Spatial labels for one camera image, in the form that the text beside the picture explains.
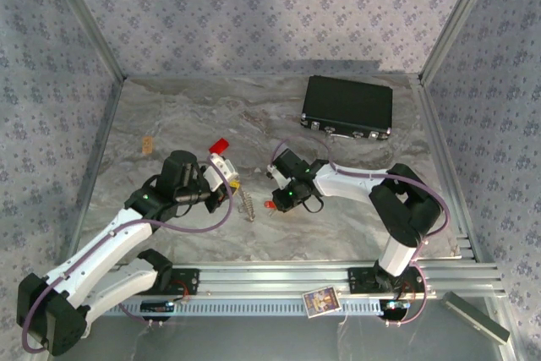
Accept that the black case with metal latches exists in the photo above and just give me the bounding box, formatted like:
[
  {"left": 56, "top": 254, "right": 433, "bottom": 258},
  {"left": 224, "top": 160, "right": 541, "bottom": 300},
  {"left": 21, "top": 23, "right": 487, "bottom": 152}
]
[{"left": 299, "top": 75, "right": 394, "bottom": 142}]

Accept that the small black circuit board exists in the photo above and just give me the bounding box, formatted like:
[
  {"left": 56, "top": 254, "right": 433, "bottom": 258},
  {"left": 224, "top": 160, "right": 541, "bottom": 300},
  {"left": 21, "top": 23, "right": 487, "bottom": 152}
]
[
  {"left": 140, "top": 300, "right": 175, "bottom": 314},
  {"left": 380, "top": 299, "right": 412, "bottom": 315}
]

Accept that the aluminium frame post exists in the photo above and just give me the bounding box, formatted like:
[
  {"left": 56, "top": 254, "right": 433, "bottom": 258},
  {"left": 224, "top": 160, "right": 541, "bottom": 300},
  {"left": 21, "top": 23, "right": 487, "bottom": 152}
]
[
  {"left": 41, "top": 0, "right": 128, "bottom": 83},
  {"left": 418, "top": 0, "right": 502, "bottom": 85}
]

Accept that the colourful picture card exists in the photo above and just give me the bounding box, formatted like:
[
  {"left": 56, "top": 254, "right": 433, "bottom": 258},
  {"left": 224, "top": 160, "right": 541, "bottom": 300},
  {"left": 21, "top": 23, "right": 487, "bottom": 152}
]
[{"left": 302, "top": 287, "right": 342, "bottom": 319}]

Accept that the aluminium frame side bar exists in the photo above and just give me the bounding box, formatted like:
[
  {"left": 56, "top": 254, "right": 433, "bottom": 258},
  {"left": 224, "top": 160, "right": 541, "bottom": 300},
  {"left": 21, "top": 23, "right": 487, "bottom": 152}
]
[
  {"left": 412, "top": 75, "right": 487, "bottom": 260},
  {"left": 67, "top": 77, "right": 126, "bottom": 260}
]

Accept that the thin red wire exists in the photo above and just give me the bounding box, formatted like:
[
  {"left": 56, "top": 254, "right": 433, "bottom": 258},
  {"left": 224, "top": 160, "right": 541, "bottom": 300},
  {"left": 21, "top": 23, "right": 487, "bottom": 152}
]
[
  {"left": 172, "top": 279, "right": 192, "bottom": 304},
  {"left": 395, "top": 280, "right": 426, "bottom": 301}
]

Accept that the grey slotted cable duct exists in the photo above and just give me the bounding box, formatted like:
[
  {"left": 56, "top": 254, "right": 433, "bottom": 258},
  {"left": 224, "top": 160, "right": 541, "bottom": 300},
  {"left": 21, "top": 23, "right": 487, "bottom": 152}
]
[{"left": 99, "top": 298, "right": 384, "bottom": 318}]

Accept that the metal key holder with rings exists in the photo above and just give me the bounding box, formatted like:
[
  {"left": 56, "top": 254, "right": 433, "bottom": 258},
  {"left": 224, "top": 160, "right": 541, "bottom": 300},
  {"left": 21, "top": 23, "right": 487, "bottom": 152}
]
[{"left": 236, "top": 189, "right": 259, "bottom": 222}]

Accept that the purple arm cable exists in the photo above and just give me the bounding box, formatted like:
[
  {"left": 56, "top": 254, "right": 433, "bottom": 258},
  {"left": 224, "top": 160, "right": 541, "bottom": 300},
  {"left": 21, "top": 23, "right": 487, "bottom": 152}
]
[
  {"left": 20, "top": 157, "right": 233, "bottom": 354},
  {"left": 270, "top": 135, "right": 451, "bottom": 328}
]

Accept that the grey metal bar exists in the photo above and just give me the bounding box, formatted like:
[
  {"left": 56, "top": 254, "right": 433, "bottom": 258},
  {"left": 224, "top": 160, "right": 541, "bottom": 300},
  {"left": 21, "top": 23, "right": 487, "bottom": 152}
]
[{"left": 439, "top": 291, "right": 511, "bottom": 346}]

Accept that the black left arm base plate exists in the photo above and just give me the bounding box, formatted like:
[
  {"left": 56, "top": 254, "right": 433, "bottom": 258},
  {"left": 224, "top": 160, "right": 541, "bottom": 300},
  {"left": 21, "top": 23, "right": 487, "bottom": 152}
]
[{"left": 160, "top": 267, "right": 200, "bottom": 296}]

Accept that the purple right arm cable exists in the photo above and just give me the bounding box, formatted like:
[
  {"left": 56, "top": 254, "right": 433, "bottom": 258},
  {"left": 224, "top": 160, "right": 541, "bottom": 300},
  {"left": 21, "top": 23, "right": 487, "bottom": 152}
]
[{"left": 270, "top": 135, "right": 451, "bottom": 328}]

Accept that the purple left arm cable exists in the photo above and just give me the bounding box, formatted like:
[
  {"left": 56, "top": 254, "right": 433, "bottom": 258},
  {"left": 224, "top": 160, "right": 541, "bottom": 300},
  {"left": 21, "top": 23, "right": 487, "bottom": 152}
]
[{"left": 20, "top": 157, "right": 233, "bottom": 354}]

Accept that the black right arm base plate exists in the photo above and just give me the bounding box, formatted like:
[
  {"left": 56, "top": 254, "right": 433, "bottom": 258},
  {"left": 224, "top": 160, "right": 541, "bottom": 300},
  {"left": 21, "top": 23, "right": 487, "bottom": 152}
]
[{"left": 347, "top": 266, "right": 426, "bottom": 294}]

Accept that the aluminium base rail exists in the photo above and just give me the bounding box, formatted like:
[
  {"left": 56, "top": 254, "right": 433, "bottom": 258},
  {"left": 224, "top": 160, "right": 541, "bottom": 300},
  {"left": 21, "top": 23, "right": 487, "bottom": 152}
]
[{"left": 101, "top": 261, "right": 508, "bottom": 299}]

